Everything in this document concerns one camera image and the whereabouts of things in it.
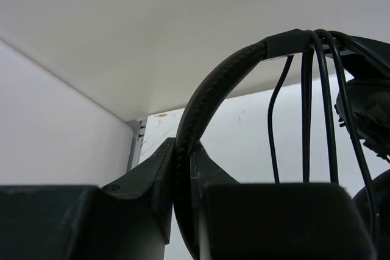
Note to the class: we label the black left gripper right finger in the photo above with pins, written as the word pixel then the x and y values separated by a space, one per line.
pixel 273 221

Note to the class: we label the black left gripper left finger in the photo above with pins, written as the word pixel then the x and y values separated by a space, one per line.
pixel 129 218

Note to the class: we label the black headset with microphone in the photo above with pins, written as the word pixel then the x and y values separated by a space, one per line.
pixel 354 74

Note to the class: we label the metal table edge rail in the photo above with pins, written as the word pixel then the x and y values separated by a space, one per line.
pixel 138 127

